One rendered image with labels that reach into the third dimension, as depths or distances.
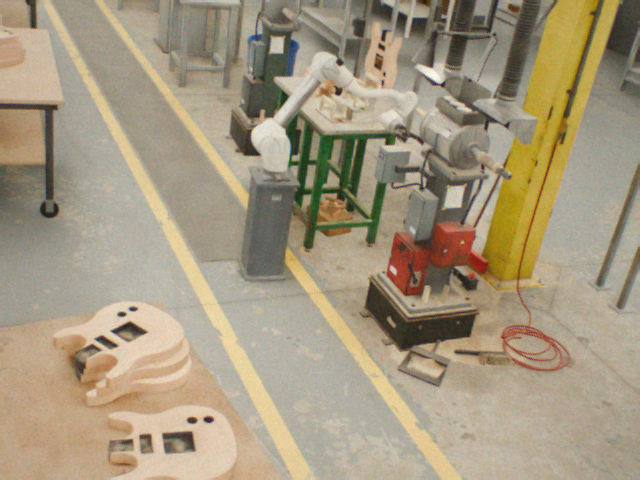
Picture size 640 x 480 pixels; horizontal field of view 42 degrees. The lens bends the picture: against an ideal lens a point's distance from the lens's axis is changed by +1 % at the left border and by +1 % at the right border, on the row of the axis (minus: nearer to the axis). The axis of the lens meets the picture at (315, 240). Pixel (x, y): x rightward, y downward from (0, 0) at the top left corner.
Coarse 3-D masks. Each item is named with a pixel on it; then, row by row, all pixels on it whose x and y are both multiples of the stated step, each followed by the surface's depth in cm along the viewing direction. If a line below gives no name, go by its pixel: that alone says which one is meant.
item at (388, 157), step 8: (384, 152) 476; (392, 152) 474; (400, 152) 477; (408, 152) 479; (384, 160) 476; (392, 160) 477; (400, 160) 479; (408, 160) 482; (376, 168) 486; (384, 168) 478; (392, 168) 480; (376, 176) 486; (384, 176) 480; (392, 176) 483; (400, 176) 485; (392, 184) 492; (408, 184) 483; (416, 184) 479
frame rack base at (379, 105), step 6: (372, 102) 567; (378, 102) 565; (384, 102) 567; (390, 102) 570; (372, 108) 567; (378, 108) 568; (384, 108) 570; (390, 108) 572; (372, 114) 568; (378, 114) 570; (372, 120) 570; (378, 120) 573
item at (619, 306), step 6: (636, 252) 562; (636, 258) 562; (636, 264) 563; (630, 270) 568; (636, 270) 566; (630, 276) 568; (630, 282) 570; (624, 288) 574; (630, 288) 573; (624, 294) 575; (618, 300) 580; (624, 300) 577; (612, 306) 582; (618, 306) 580; (624, 306) 580; (618, 312) 576; (624, 312) 577; (630, 312) 579
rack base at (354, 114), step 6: (336, 102) 579; (348, 102) 572; (360, 102) 575; (348, 108) 565; (354, 108) 563; (366, 108) 566; (348, 114) 566; (354, 114) 561; (360, 114) 564; (366, 114) 566; (354, 120) 564; (360, 120) 566; (366, 120) 568
